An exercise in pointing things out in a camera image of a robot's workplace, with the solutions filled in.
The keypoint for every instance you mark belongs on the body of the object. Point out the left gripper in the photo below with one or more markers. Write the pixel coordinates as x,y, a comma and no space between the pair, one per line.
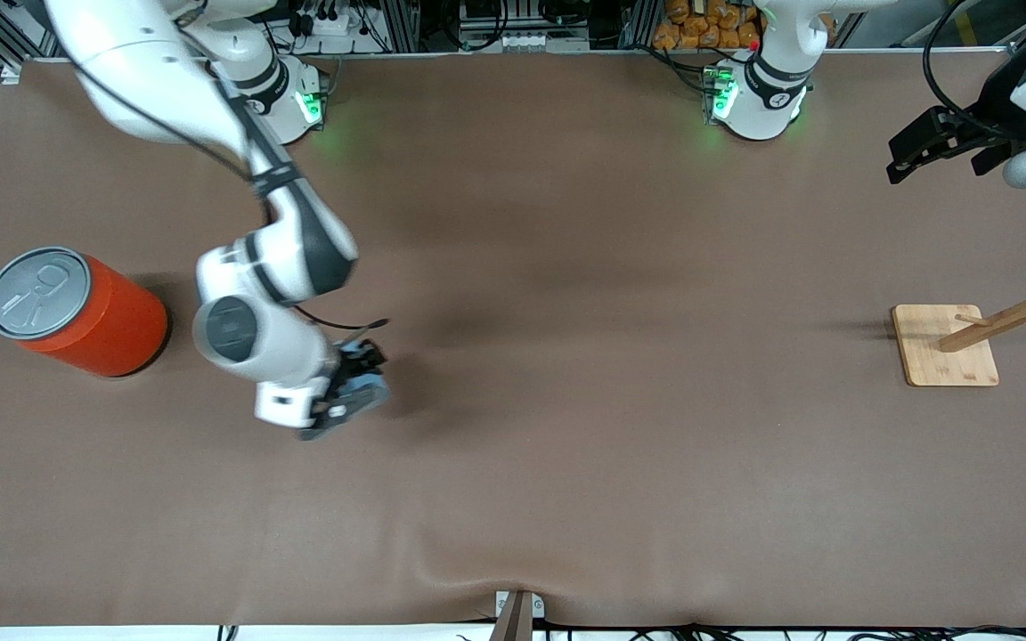
990,122

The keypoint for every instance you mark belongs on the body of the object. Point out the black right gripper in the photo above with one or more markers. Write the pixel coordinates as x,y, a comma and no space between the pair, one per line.
355,364

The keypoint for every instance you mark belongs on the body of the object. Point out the light blue plastic cup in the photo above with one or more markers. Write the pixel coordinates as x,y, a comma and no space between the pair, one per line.
370,392

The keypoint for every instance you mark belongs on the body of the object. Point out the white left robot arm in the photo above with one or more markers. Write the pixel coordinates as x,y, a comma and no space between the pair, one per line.
767,89

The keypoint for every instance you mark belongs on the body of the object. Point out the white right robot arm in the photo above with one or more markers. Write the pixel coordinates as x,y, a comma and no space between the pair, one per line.
272,258

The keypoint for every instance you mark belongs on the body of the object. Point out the wooden mug tree stand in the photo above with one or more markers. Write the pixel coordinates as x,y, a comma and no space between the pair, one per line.
945,356

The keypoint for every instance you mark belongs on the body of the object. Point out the brown table mat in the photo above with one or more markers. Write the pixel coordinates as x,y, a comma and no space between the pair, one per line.
566,445

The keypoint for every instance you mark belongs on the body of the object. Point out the orange can with grey lid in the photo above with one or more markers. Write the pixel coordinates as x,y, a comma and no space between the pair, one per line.
108,325

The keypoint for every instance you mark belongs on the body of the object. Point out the bag of orange snacks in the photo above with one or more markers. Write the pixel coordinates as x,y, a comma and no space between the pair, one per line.
700,27

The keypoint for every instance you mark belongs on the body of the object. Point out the white power strip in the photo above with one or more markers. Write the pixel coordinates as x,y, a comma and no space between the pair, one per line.
326,20

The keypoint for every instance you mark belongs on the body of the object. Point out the white terminal block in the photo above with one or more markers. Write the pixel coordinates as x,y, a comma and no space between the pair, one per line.
526,40

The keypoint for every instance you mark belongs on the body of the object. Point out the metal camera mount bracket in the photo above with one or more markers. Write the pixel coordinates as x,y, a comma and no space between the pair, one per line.
513,614

